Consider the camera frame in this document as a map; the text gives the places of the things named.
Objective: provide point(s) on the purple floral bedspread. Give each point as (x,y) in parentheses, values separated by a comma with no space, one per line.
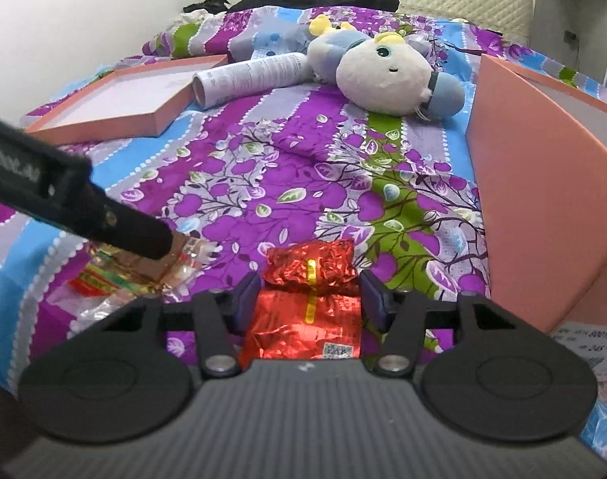
(293,159)

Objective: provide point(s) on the red foil snack packet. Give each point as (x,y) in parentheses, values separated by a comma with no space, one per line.
(303,319)

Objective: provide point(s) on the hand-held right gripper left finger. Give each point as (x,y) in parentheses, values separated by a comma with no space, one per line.
(248,304)

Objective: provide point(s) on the crumpled clear plastic bag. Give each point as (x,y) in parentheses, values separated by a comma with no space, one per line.
(418,42)

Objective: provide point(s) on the black cloth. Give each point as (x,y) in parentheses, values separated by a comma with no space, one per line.
(206,7)

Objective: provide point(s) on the pink cardboard box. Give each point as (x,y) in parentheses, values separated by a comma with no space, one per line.
(533,184)

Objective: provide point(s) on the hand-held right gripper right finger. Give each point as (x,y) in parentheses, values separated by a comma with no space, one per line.
(373,302)

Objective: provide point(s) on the white and blue plush toy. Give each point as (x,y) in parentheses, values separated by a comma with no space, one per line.
(383,75)

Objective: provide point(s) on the white printed tube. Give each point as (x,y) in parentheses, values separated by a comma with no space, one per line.
(253,75)

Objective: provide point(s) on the pink box lid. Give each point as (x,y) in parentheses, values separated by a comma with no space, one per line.
(118,105)

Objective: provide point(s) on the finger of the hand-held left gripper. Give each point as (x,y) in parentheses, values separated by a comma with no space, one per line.
(138,234)

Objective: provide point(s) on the golden red snack packet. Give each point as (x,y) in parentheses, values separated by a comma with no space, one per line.
(133,275)

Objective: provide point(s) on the light blue plastic bag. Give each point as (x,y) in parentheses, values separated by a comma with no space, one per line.
(273,42)

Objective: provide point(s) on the wall socket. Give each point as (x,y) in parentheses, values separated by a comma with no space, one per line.
(570,36)

